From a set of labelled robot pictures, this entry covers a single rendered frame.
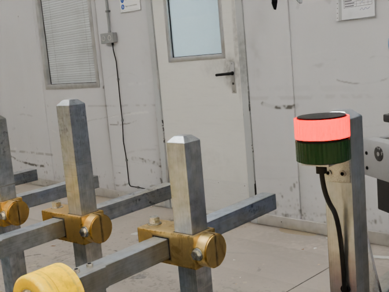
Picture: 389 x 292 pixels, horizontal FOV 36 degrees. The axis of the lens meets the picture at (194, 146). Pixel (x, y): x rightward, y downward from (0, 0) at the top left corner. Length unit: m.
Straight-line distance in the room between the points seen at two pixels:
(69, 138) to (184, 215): 0.27
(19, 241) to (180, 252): 0.29
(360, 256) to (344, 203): 0.07
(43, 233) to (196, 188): 0.31
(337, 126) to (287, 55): 3.26
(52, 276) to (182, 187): 0.23
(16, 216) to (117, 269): 0.45
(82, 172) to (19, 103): 5.54
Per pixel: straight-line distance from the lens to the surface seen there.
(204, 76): 4.39
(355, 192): 0.71
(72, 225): 1.06
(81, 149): 1.03
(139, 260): 0.85
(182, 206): 0.86
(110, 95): 5.24
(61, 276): 0.76
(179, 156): 0.84
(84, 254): 1.06
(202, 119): 4.45
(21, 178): 1.61
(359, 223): 0.72
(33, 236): 1.04
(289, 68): 3.90
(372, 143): 1.44
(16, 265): 1.28
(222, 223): 0.98
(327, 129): 0.64
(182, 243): 0.87
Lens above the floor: 1.23
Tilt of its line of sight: 9 degrees down
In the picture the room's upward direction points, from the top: 5 degrees counter-clockwise
